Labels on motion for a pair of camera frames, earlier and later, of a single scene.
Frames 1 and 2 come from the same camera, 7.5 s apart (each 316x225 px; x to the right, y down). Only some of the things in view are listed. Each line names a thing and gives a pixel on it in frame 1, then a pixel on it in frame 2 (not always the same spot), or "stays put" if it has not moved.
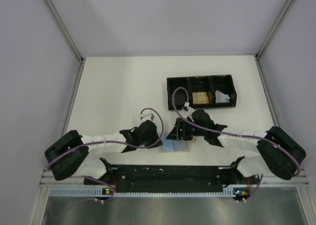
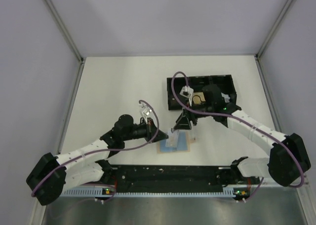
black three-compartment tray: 205,92 stays put
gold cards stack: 200,98 stays put
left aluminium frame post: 74,47 stays put
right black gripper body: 189,132 to 205,107
